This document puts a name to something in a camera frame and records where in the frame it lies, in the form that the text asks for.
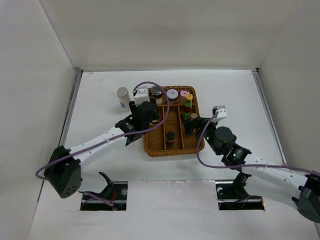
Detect small black round bottle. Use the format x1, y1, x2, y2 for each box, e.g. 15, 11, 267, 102
150, 119, 159, 125

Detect green-label chili sauce bottle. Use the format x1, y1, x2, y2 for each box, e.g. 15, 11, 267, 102
182, 93, 193, 120

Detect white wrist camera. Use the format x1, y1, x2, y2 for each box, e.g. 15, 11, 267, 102
212, 105, 227, 123
132, 86, 150, 107

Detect pink-cap spice shaker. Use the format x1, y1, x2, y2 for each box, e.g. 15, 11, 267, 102
179, 89, 189, 102

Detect aluminium table rail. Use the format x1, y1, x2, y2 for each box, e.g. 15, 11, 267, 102
251, 68, 288, 166
58, 67, 84, 147

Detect purple cable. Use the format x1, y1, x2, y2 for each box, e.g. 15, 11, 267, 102
35, 80, 170, 180
196, 112, 320, 177

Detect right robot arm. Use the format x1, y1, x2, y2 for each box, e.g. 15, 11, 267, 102
183, 117, 320, 223

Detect left aluminium table rail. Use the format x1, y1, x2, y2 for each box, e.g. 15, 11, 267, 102
58, 67, 84, 147

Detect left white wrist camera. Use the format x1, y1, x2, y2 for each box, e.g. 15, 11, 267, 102
132, 86, 150, 107

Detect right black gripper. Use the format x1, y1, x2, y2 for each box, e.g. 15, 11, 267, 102
182, 116, 222, 156

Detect yellow-label oil bottle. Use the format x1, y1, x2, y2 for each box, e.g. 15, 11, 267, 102
190, 113, 198, 119

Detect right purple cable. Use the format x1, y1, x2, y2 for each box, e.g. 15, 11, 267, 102
196, 112, 320, 177

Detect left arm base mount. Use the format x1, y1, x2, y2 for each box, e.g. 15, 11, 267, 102
80, 171, 129, 211

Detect brown wicker divided basket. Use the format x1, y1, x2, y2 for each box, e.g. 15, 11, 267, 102
143, 96, 198, 157

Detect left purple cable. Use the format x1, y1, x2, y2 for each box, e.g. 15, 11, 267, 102
35, 80, 170, 180

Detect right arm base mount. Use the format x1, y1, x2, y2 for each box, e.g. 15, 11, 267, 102
215, 173, 265, 211

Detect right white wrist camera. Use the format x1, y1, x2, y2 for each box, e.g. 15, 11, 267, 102
212, 105, 227, 123

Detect white-lid sauce jar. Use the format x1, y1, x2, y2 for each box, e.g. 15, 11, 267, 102
166, 88, 179, 105

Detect silver-lid jar white beads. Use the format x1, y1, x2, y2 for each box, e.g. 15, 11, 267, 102
116, 87, 131, 109

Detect black-cap pepper jar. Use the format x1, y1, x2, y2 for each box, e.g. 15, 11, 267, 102
165, 131, 176, 149

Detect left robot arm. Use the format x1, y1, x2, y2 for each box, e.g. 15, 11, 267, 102
44, 101, 160, 199

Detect right aluminium table rail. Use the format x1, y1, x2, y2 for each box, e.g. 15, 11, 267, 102
251, 68, 288, 166

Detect black-top salt grinder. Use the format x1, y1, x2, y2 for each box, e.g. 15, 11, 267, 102
151, 85, 163, 105

